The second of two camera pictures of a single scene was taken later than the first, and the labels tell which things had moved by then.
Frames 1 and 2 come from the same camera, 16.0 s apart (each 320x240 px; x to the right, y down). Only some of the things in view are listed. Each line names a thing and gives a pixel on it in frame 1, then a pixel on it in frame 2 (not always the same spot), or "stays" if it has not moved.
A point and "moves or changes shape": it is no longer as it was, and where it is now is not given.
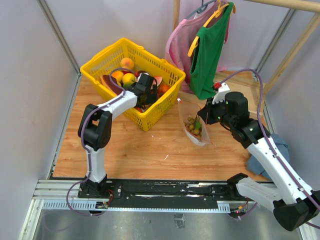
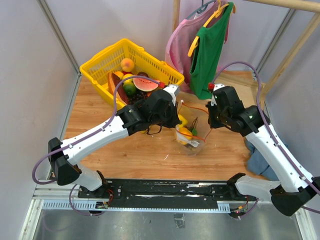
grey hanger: (202, 10) stays
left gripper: (152, 98) -> (174, 120)
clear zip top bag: (194, 126) moves or changes shape
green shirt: (209, 52) stays
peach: (127, 62) stays
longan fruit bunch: (194, 125) -> (192, 129)
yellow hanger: (216, 15) stays
